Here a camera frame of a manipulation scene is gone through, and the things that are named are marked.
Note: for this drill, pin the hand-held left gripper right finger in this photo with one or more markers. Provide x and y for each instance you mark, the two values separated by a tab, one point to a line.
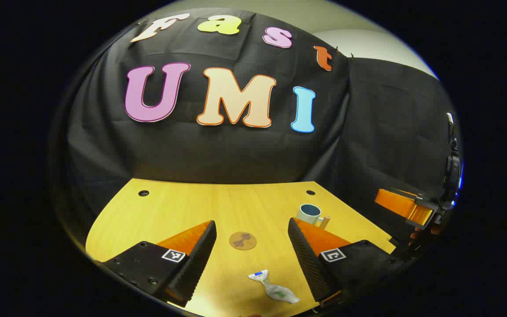
308	259

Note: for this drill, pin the black backdrop cloth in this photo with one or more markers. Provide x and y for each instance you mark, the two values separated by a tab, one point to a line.
236	154

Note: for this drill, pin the round wooden coaster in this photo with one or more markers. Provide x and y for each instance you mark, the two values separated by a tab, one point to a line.
242	241

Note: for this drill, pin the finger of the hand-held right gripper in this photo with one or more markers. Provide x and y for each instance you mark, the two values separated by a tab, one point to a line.
401	206

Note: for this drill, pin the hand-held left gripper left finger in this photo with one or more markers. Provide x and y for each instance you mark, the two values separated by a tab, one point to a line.
198	255

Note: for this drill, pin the wooden desktop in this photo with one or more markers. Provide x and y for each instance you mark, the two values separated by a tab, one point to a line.
244	207

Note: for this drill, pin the white toothpaste tube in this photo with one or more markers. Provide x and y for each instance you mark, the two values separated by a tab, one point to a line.
275	290

